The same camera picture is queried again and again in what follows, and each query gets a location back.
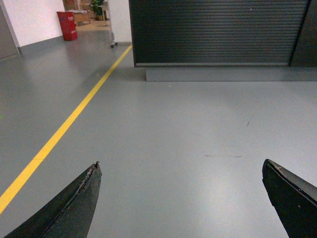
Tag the red bin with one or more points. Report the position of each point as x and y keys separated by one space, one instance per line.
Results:
x=67 y=24

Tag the white wheeled stand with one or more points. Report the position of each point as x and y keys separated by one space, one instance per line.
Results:
x=114 y=43

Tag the dark slatted checkout counter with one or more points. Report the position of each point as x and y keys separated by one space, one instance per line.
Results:
x=225 y=40

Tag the cardboard boxes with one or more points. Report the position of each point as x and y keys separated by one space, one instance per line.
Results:
x=81 y=16

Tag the green potted plant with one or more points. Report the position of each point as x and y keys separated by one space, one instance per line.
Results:
x=96 y=8

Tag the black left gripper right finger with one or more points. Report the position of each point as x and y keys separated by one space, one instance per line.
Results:
x=294 y=199

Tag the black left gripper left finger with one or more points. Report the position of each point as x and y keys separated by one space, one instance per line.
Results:
x=69 y=214

